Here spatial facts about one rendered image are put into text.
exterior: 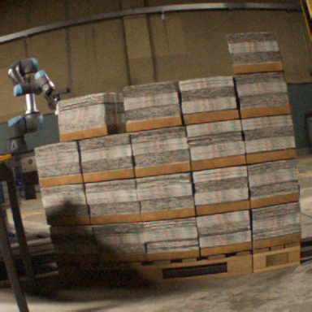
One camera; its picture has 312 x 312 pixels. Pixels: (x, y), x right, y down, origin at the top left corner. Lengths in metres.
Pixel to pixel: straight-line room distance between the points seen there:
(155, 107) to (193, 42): 7.03
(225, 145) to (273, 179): 0.31
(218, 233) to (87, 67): 7.12
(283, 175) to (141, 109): 0.82
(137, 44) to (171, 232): 6.99
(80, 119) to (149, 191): 0.53
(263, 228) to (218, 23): 7.45
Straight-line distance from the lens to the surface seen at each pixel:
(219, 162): 2.98
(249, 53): 2.97
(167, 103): 3.03
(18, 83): 3.57
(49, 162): 3.26
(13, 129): 3.74
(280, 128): 2.95
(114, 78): 9.85
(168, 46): 9.97
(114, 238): 3.19
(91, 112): 3.16
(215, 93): 2.98
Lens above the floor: 0.86
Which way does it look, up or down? 3 degrees down
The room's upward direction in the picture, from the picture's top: 8 degrees counter-clockwise
